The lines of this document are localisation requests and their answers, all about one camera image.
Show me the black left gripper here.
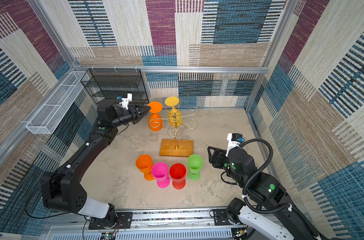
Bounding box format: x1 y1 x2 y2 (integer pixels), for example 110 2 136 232
111 106 150 129

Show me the green plastic wine glass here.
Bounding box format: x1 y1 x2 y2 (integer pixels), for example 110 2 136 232
187 155 204 181

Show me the orange back wine glass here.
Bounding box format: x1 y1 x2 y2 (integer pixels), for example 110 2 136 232
148 102 163 132

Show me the orange wine glass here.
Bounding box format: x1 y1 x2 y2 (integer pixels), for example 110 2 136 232
135 155 154 181
148 102 163 132

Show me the yellow plastic wine glass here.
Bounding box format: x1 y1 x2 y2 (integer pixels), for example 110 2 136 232
165 97 183 128

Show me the red plastic wine glass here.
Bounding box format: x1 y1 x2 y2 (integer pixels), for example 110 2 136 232
169 163 187 190

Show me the pink plastic wine glass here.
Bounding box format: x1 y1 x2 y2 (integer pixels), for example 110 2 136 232
151 163 170 189

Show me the orange front wine glass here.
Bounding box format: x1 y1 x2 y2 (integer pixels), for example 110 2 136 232
135 155 154 181

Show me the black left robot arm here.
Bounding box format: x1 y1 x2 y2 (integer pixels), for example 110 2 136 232
36 98 151 229

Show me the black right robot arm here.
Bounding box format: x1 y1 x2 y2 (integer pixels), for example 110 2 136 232
208 134 326 240

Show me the black mesh shelf rack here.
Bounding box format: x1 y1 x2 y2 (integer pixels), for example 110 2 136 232
75 69 149 108

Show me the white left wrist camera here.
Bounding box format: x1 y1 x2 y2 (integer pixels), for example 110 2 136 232
117 93 132 110

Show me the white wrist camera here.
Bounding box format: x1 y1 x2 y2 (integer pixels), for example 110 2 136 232
117 93 132 110
226 133 244 157

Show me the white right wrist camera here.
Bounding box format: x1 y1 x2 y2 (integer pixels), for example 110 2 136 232
226 133 244 157

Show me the gold wire wine glass rack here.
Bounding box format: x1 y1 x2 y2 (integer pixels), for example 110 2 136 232
159 101 199 157

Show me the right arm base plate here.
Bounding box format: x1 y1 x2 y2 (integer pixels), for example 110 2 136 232
209 209 240 226

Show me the white wire mesh basket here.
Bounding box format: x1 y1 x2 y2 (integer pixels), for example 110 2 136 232
24 71 86 135

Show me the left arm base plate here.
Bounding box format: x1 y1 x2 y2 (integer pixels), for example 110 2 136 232
88 212 133 230

